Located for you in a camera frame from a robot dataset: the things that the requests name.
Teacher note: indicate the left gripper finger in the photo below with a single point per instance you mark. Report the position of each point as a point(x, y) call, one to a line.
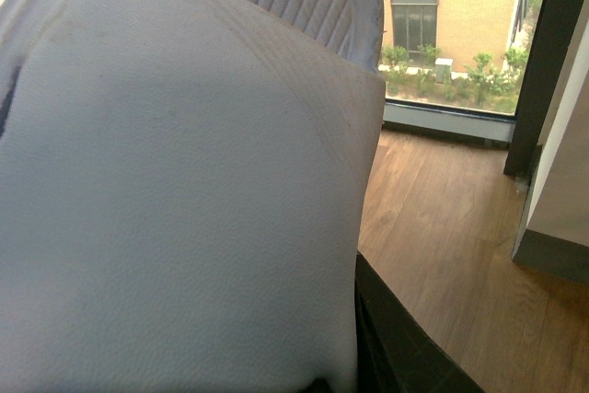
point(395, 354)

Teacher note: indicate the light blue slipper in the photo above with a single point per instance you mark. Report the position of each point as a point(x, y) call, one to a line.
point(182, 185)

